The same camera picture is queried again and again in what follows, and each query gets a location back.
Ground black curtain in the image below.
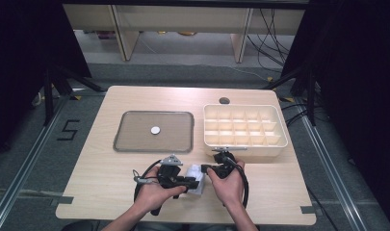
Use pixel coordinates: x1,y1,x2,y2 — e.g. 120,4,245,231
280,0,390,222
0,0,91,162

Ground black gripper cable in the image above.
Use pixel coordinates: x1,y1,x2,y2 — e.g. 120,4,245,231
133,159,164,204
226,156,250,210

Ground aluminium floor rail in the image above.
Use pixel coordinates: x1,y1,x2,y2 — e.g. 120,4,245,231
299,105,372,231
0,90,73,231

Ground person's right hand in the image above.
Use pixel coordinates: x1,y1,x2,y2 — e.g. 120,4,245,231
206,159,247,209

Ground white sock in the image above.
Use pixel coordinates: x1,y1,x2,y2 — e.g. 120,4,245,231
184,164,206,196

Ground grey rectangular tray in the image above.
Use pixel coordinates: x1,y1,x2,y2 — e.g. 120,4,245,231
113,110,195,154

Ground bundle of black hanging cables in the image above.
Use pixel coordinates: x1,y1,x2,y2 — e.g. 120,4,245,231
246,8,297,71

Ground person's left hand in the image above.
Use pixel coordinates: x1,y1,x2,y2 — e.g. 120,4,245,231
134,166,188,216

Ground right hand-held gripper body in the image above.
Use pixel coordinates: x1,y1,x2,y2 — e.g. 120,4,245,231
211,146,248,179

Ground black floor cables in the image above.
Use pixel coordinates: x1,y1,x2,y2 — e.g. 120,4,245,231
280,101,314,127

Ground light wooden desk frame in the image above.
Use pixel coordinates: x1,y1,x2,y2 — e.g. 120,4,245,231
61,3,306,64

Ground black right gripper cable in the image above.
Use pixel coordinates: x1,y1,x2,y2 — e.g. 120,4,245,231
226,156,250,210

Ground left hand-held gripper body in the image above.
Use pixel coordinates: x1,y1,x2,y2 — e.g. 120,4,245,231
156,154,185,190

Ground black metal stand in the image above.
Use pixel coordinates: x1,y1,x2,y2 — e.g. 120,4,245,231
262,63,318,127
42,63,108,127

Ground grey cable plug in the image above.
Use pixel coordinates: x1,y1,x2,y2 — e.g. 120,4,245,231
132,169,156,186

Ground grey tape strip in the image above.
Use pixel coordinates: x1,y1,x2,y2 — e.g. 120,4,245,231
49,195,74,207
299,205,318,216

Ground dark cloth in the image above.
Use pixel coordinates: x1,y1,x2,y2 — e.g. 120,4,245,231
61,219,102,231

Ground cream divided organizer box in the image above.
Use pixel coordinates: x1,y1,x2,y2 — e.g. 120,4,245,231
202,103,289,158

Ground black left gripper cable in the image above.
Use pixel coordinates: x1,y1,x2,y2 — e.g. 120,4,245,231
133,159,164,204

